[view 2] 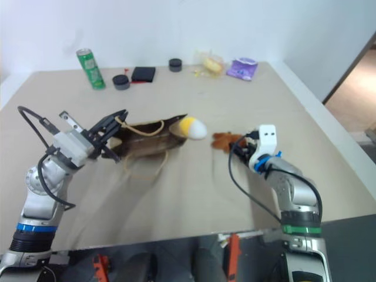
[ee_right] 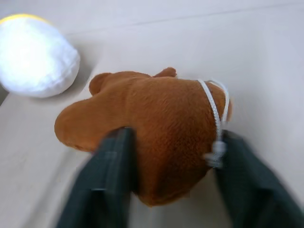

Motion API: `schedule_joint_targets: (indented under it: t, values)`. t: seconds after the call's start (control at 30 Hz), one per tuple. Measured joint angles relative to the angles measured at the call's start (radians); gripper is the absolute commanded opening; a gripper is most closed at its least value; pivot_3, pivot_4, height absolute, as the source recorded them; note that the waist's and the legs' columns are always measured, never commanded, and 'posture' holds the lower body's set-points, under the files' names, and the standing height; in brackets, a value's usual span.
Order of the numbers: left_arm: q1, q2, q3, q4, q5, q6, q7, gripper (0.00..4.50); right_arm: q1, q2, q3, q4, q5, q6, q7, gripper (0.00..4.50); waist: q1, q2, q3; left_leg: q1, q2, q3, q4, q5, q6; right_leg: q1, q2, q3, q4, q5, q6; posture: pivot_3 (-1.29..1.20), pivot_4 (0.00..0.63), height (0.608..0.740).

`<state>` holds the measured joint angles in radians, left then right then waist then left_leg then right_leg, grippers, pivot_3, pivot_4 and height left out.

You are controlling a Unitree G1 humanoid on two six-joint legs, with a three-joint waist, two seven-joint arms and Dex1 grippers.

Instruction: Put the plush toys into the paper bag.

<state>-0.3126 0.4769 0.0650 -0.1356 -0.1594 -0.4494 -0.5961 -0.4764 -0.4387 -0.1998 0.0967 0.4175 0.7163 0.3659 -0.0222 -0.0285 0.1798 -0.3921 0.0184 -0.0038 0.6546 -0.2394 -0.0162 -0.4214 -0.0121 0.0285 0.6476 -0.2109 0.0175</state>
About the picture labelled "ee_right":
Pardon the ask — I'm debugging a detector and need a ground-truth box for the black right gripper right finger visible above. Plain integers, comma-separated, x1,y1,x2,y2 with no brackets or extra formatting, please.
213,129,304,228

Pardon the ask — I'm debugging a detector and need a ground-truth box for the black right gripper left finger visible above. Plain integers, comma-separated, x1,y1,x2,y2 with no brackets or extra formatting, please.
56,127,138,228

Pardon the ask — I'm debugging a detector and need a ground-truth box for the brown plush toy with cord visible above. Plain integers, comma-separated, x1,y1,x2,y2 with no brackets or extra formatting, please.
54,67,234,207

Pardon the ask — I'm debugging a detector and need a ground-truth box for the white and yellow plush toy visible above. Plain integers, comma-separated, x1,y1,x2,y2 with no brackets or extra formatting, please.
0,13,81,98

